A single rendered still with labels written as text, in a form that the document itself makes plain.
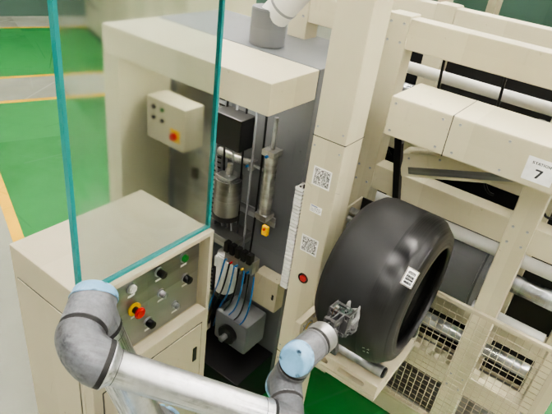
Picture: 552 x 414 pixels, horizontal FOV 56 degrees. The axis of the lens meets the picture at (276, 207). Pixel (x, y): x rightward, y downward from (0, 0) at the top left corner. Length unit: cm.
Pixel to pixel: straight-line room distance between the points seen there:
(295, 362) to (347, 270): 43
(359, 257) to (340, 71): 60
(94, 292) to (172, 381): 29
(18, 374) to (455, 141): 248
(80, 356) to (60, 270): 54
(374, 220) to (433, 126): 39
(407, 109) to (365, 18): 42
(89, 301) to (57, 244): 57
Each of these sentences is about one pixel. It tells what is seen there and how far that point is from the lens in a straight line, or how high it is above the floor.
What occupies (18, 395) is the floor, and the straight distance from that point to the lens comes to 313.
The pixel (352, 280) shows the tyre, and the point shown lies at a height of 131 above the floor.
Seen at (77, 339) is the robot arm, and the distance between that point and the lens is 128.
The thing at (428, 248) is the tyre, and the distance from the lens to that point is 176.
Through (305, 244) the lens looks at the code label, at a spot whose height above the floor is 122.
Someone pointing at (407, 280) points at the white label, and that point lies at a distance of 170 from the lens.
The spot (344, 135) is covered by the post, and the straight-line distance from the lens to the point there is 175.
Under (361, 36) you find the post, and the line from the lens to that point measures 166.
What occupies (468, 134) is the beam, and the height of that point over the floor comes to 174.
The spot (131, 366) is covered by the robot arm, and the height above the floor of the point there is 138.
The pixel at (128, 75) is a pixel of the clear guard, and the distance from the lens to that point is 144.
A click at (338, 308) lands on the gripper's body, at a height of 132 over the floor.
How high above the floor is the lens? 235
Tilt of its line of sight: 31 degrees down
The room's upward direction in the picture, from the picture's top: 8 degrees clockwise
